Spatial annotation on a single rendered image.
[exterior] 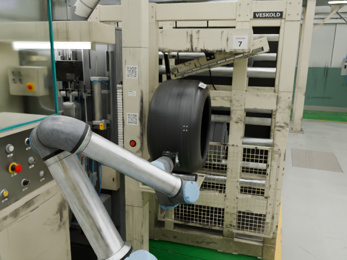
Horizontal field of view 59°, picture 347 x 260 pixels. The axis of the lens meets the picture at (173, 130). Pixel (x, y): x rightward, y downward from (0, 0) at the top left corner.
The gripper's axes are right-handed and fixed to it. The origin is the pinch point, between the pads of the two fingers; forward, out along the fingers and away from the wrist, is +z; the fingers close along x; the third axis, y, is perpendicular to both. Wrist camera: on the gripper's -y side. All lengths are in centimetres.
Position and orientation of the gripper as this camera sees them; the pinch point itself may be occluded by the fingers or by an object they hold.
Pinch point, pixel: (175, 161)
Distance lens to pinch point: 170.2
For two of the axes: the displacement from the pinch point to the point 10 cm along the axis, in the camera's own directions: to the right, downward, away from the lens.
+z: 2.6, -0.9, 9.6
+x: -9.6, -0.8, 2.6
